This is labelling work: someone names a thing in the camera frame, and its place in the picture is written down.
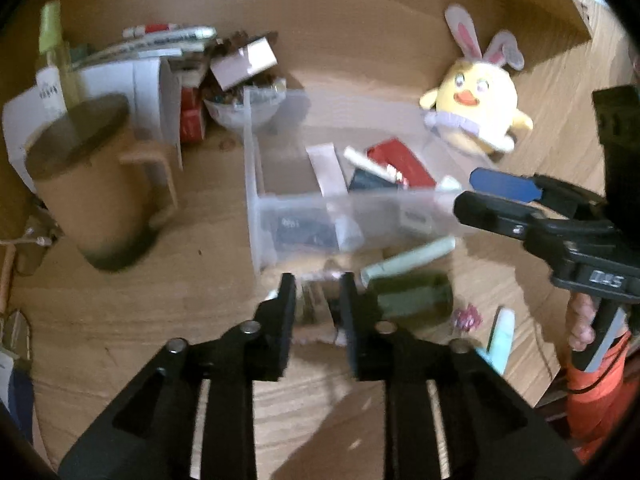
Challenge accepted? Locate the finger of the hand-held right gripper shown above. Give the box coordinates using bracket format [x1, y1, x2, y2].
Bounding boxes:
[452, 191, 549, 248]
[469, 167, 606, 218]

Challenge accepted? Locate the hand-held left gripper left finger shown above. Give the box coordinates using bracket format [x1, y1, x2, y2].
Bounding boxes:
[59, 272, 298, 480]

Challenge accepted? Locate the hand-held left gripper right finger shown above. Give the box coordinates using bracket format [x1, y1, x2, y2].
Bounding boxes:
[339, 272, 581, 480]

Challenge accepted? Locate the green glass bottle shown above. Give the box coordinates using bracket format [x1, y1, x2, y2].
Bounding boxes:
[369, 272, 455, 332]

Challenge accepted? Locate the white tape roll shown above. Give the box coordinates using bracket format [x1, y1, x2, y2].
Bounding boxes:
[400, 205, 436, 237]

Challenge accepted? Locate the pale green pen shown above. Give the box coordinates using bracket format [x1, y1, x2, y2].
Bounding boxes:
[360, 237, 457, 287]

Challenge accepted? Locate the red printed packet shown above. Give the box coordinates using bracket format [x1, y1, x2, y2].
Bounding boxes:
[365, 139, 437, 190]

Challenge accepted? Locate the pink candy wrapper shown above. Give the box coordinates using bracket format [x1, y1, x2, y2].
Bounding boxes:
[452, 304, 483, 333]

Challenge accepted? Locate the mint green case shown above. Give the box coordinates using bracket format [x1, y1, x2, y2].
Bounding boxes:
[486, 306, 516, 377]

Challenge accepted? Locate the short white stick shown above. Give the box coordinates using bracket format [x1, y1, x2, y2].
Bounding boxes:
[343, 146, 403, 183]

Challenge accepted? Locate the clear plastic storage box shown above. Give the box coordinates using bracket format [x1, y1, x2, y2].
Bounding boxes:
[242, 87, 496, 275]

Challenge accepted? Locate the pale pink tube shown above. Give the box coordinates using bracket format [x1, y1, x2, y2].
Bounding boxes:
[306, 143, 365, 253]

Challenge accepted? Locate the person's right hand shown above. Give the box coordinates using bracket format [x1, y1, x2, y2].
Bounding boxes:
[565, 291, 597, 352]

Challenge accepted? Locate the yellow chick plush toy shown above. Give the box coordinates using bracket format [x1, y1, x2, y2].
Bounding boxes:
[419, 4, 535, 156]

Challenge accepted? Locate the white bowl with items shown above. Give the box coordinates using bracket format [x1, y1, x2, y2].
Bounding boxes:
[202, 77, 288, 133]

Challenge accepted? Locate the brown mug with lid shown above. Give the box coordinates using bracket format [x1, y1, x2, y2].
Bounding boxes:
[25, 94, 180, 272]

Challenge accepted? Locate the small red box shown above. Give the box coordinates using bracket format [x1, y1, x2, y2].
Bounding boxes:
[179, 86, 208, 143]

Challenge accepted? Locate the dark blue cloth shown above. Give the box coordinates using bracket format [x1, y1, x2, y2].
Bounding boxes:
[0, 360, 36, 443]

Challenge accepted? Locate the small white open carton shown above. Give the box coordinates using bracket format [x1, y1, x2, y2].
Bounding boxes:
[209, 32, 280, 92]

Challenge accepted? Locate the white cardboard package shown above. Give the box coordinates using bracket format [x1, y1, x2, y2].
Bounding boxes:
[1, 56, 183, 196]

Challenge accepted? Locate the yellow-green spray bottle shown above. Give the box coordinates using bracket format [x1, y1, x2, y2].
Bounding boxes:
[37, 0, 83, 111]

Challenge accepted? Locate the white charging cable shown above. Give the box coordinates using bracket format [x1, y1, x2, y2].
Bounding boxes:
[0, 232, 53, 249]

